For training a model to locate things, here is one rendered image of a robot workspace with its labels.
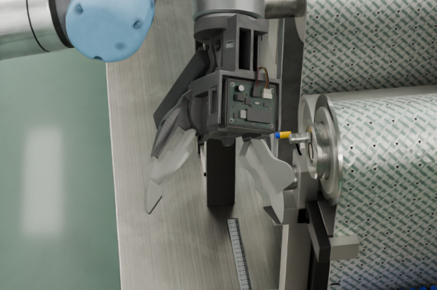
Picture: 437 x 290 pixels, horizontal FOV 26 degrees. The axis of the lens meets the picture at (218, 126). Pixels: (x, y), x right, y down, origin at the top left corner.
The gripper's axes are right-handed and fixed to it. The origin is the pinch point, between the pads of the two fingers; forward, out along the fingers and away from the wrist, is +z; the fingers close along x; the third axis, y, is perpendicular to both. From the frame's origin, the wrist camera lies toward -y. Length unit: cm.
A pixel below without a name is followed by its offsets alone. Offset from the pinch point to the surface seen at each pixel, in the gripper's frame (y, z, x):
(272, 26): -80, -50, 55
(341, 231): -19.2, -1.8, 29.4
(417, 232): -16.1, -2.2, 39.7
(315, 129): -15.8, -14.5, 22.9
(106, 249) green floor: -181, -7, 59
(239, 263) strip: -53, 2, 33
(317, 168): -16.1, -9.4, 23.3
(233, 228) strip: -58, -5, 34
